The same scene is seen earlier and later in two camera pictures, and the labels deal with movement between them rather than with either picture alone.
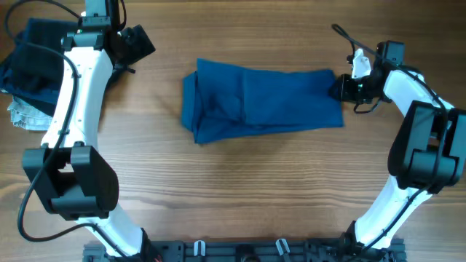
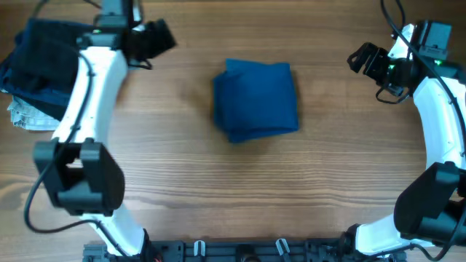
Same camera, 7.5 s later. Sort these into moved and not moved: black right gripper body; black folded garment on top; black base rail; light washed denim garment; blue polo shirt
Moved: blue polo shirt; black right gripper body
Not moved: black base rail; black folded garment on top; light washed denim garment
